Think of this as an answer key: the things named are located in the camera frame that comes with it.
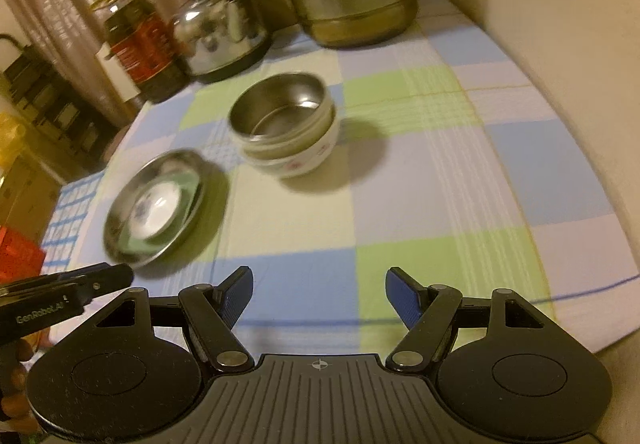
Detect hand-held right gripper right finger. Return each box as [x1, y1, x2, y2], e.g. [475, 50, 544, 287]
[384, 265, 547, 373]

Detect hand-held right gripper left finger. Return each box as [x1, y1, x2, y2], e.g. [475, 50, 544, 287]
[94, 265, 255, 374]

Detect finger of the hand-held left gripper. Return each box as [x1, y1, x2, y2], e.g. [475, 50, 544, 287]
[65, 262, 134, 298]

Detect stainless steel plate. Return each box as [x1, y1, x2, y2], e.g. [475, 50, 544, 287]
[102, 149, 222, 268]

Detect floral porcelain plate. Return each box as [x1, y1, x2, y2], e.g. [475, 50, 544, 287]
[131, 183, 185, 241]

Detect green plate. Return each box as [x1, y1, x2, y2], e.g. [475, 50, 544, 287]
[119, 170, 205, 251]

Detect cream ribbed bowl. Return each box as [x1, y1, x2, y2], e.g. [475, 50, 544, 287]
[231, 116, 341, 160]

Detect white floral bowl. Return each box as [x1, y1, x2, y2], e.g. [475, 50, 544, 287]
[240, 116, 342, 180]

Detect large stainless steel bowl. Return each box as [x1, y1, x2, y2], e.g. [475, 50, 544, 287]
[228, 72, 335, 145]

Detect person's left hand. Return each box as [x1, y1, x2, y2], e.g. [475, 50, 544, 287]
[0, 338, 39, 424]

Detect red crate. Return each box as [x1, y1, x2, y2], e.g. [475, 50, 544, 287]
[0, 226, 47, 283]

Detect cardboard box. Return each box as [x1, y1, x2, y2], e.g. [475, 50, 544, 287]
[0, 156, 64, 236]

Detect checked tablecloth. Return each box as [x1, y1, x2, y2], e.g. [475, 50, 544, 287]
[40, 0, 640, 355]

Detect yellow plastic bag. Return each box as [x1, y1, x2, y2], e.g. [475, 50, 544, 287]
[0, 111, 27, 185]

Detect dark storage rack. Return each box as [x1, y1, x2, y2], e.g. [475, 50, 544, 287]
[0, 35, 119, 175]

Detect cooking oil bottle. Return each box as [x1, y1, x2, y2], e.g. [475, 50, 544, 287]
[91, 0, 191, 104]

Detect stainless steel kettle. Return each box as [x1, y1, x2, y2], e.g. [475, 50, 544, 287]
[172, 0, 274, 84]

